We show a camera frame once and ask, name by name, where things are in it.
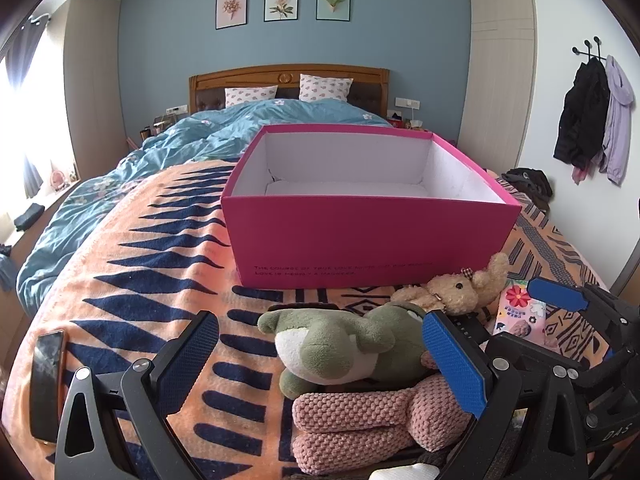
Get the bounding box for wooden headboard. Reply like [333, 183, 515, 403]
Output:
[188, 64, 391, 120]

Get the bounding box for beige wardrobe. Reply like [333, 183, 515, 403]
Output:
[457, 0, 533, 173]
[62, 0, 128, 181]

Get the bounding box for beige teddy bear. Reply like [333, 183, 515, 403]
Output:
[390, 251, 511, 321]

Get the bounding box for white soft object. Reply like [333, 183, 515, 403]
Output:
[370, 462, 438, 480]

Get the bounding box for blue clothing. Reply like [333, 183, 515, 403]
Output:
[0, 245, 18, 291]

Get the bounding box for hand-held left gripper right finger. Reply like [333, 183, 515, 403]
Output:
[422, 309, 596, 480]

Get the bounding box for orange patterned blanket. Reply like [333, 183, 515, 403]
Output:
[0, 150, 626, 480]

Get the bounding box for framed flower picture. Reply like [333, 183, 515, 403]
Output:
[264, 0, 300, 23]
[215, 0, 249, 30]
[316, 0, 352, 22]

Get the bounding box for black smartphone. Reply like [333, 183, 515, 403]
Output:
[29, 329, 67, 445]

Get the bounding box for black jacket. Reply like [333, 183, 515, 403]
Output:
[552, 57, 612, 171]

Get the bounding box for black pouch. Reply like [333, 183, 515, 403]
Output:
[14, 202, 47, 231]

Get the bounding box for green plush toy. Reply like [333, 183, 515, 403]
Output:
[257, 302, 441, 401]

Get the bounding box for pink knitted plush toy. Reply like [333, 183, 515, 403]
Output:
[290, 372, 481, 476]

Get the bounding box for purple hoodie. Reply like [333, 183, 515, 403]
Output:
[597, 55, 636, 186]

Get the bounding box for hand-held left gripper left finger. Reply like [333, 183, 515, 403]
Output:
[54, 310, 221, 480]

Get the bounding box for black coat hooks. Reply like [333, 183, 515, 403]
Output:
[571, 36, 606, 61]

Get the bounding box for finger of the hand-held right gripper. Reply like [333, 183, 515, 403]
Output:
[527, 276, 590, 315]
[446, 311, 552, 369]

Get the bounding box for floral tissue packet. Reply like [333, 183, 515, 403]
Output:
[491, 280, 566, 356]

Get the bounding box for blue floral duvet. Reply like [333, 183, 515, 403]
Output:
[15, 97, 396, 316]

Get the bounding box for white patterned pillow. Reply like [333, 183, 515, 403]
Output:
[224, 85, 279, 108]
[298, 74, 354, 102]

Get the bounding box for pink cardboard box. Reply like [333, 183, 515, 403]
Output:
[220, 124, 523, 291]

